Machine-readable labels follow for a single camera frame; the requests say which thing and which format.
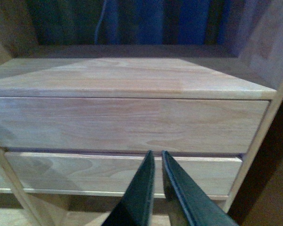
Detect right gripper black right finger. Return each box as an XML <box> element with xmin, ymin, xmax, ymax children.
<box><xmin>162</xmin><ymin>151</ymin><xmax>237</xmax><ymax>226</ymax></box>

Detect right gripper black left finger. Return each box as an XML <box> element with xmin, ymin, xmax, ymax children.
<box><xmin>102</xmin><ymin>151</ymin><xmax>155</xmax><ymax>226</ymax></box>

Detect light wooden shelf unit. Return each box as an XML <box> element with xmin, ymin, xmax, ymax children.
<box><xmin>0</xmin><ymin>0</ymin><xmax>283</xmax><ymax>226</ymax></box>

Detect dark blue books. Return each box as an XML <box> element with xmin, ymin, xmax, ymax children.
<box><xmin>27</xmin><ymin>0</ymin><xmax>231</xmax><ymax>45</ymax></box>

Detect lower right wooden drawer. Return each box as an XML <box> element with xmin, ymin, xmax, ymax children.
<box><xmin>5</xmin><ymin>152</ymin><xmax>242</xmax><ymax>199</ymax></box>

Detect wooden drawer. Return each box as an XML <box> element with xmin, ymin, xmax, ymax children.
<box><xmin>0</xmin><ymin>97</ymin><xmax>268</xmax><ymax>154</ymax></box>
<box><xmin>5</xmin><ymin>152</ymin><xmax>242</xmax><ymax>199</ymax></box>

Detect upper right wooden drawer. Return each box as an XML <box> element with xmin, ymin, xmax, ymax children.
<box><xmin>0</xmin><ymin>97</ymin><xmax>268</xmax><ymax>154</ymax></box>

